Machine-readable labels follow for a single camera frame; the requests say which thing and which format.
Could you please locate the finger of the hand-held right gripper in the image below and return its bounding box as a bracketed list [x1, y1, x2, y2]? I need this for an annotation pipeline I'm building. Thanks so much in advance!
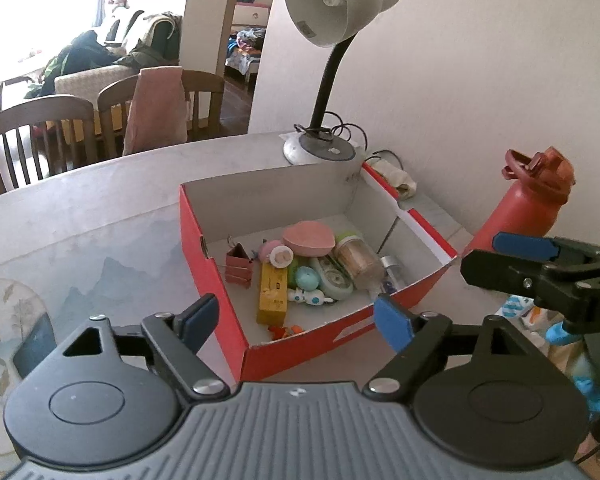
[460, 249, 556, 297]
[492, 232, 600, 272]

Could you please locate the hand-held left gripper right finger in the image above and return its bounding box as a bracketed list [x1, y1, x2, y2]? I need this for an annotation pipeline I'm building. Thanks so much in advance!
[362, 295, 546, 403]

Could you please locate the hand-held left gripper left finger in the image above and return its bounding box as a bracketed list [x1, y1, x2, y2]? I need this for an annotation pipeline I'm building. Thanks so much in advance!
[62, 294, 231, 402]

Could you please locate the red cardboard box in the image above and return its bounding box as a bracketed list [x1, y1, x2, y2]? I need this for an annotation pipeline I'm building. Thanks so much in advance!
[179, 160, 460, 382]

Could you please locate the small silver-capped bottle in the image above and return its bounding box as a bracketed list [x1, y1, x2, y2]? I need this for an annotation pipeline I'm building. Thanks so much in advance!
[377, 255, 406, 296]

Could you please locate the toothpick jar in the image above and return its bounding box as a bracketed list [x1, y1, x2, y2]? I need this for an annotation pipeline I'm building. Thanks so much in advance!
[332, 230, 385, 292]

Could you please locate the yellow box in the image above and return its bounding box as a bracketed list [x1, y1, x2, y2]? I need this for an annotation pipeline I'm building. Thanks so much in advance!
[256, 260, 291, 325]

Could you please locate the white blue toy figure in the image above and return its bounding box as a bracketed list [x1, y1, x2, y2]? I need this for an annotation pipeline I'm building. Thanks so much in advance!
[286, 287, 337, 307]

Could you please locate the teal round toy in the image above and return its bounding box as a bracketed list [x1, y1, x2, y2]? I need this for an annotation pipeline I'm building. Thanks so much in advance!
[294, 266, 320, 292]

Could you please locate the pink round toy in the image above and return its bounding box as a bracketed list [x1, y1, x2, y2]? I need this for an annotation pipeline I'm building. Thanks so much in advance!
[257, 240, 296, 269]

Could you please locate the pink plastic case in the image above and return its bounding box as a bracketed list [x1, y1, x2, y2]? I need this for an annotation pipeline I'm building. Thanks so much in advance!
[281, 221, 335, 256]

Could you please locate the red water bottle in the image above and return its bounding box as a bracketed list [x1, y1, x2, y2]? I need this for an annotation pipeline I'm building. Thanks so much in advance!
[462, 146, 577, 262]

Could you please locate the white blue packet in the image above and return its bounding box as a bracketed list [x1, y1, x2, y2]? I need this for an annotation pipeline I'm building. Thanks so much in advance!
[495, 294, 548, 328]

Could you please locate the printed table mat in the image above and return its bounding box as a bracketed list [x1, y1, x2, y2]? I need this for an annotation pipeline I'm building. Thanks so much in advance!
[0, 132, 476, 466]

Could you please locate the pink cloth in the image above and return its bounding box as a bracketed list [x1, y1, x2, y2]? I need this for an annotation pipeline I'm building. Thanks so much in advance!
[122, 66, 189, 156]

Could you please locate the wooden dining chair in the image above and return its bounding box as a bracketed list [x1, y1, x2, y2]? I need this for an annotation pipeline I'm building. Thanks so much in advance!
[0, 95, 99, 196]
[97, 69, 226, 159]

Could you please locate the beige sofa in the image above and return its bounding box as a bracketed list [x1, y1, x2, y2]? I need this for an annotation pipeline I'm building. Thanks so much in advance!
[55, 10, 184, 107]

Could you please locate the colourful bedding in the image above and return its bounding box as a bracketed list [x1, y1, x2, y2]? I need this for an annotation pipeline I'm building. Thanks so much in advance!
[225, 26, 267, 77]

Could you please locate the grey sofa blanket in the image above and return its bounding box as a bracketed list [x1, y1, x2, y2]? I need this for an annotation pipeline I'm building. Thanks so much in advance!
[132, 12, 182, 67]

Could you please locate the dark green jacket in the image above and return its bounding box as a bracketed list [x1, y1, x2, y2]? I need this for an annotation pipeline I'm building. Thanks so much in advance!
[25, 30, 127, 99]

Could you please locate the grey desk lamp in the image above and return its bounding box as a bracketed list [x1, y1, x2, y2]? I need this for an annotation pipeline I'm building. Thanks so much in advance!
[282, 0, 402, 167]

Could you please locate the black lamp cable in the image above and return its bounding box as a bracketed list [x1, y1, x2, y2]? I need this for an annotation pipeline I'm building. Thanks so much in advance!
[292, 112, 405, 170]

